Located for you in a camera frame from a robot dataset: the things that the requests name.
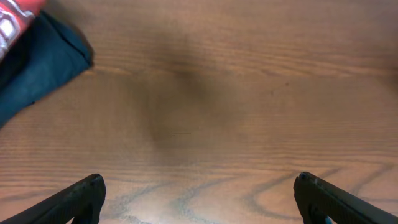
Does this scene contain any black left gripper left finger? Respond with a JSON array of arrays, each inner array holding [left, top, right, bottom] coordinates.
[[1, 174, 106, 224]]

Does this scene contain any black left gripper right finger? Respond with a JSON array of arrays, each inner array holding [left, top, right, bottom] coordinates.
[[294, 172, 397, 224]]

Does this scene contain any red t-shirt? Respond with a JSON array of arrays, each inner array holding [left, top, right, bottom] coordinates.
[[1, 0, 46, 60]]

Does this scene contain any folded navy blue garment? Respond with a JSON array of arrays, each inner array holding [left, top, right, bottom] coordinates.
[[1, 11, 93, 126]]

